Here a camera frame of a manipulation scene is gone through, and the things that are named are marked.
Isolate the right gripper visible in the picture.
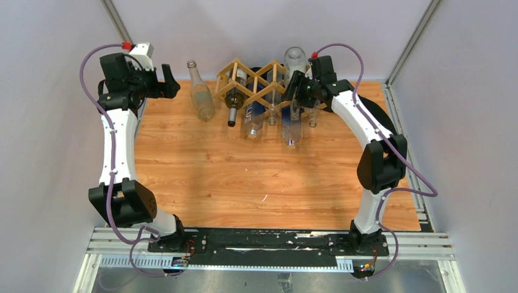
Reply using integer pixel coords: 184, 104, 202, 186
281, 70, 321, 109

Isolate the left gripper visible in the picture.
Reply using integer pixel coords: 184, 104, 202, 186
126, 62, 179, 99

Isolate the slim clear glass bottle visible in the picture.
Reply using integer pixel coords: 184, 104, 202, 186
266, 70, 279, 126

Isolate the clear bottle black label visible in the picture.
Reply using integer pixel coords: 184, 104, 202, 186
187, 60, 215, 121

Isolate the clear bottle white label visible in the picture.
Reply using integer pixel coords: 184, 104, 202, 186
284, 46, 307, 121

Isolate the dark green wine bottle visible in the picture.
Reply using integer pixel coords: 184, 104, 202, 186
225, 68, 247, 127

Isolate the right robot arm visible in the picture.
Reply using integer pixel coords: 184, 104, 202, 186
282, 56, 407, 255

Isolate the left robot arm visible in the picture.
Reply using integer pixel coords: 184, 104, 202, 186
88, 49, 187, 252

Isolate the wooden lattice wine rack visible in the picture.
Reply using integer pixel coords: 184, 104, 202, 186
212, 58, 329, 114

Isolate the small clear glass bottle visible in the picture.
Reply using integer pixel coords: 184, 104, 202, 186
304, 100, 321, 128

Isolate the clear blue labelled bottle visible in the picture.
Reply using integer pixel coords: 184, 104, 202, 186
281, 106, 302, 148

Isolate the clear bottle blue label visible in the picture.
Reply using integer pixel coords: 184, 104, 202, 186
243, 100, 266, 140

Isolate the black cloth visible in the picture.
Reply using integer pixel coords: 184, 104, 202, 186
242, 73, 396, 134

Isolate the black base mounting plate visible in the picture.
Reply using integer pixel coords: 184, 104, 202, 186
148, 228, 389, 268

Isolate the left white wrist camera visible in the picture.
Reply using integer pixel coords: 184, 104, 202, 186
129, 42, 155, 71

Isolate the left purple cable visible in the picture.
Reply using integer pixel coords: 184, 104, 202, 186
79, 41, 184, 278

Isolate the aluminium rail frame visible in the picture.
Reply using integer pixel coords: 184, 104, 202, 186
73, 228, 466, 292

